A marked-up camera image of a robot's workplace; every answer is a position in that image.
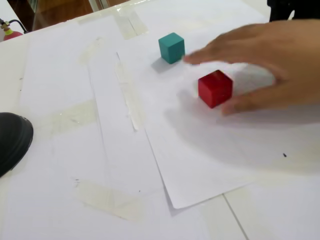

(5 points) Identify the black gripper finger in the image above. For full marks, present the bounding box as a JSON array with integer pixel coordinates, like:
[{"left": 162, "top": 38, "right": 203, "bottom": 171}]
[
  {"left": 267, "top": 6, "right": 292, "bottom": 24},
  {"left": 290, "top": 11, "right": 304, "bottom": 22}
]

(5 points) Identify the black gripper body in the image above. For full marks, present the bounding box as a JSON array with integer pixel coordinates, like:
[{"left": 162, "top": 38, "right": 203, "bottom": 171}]
[{"left": 266, "top": 0, "right": 320, "bottom": 21}]

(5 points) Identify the red wooden cube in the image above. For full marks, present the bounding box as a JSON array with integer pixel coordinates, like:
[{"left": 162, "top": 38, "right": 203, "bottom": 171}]
[{"left": 197, "top": 69, "right": 234, "bottom": 109}]

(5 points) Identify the teal blue wooden cube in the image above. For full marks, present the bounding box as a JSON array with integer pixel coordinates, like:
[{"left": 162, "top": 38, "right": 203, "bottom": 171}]
[{"left": 158, "top": 32, "right": 186, "bottom": 65}]

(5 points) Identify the bare human hand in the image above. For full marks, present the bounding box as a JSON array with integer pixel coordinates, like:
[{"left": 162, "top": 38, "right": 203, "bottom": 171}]
[{"left": 183, "top": 18, "right": 320, "bottom": 117}]

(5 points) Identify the clear adhesive tape strip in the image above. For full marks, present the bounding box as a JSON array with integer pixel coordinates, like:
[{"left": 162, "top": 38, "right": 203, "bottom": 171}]
[
  {"left": 113, "top": 61, "right": 147, "bottom": 132},
  {"left": 46, "top": 99, "right": 98, "bottom": 135},
  {"left": 74, "top": 179, "right": 147, "bottom": 222},
  {"left": 113, "top": 11, "right": 150, "bottom": 40}
]

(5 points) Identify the white paper sheet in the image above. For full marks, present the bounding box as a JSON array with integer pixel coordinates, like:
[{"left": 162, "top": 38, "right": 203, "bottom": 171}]
[
  {"left": 18, "top": 14, "right": 166, "bottom": 196},
  {"left": 116, "top": 0, "right": 320, "bottom": 210}
]

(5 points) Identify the red fire extinguisher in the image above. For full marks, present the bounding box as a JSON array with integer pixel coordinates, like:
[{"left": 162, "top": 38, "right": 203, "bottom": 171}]
[{"left": 0, "top": 17, "right": 29, "bottom": 42}]

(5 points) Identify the black rounded plastic object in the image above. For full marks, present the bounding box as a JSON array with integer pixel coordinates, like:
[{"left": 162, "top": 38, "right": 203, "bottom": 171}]
[{"left": 0, "top": 112, "right": 35, "bottom": 178}]

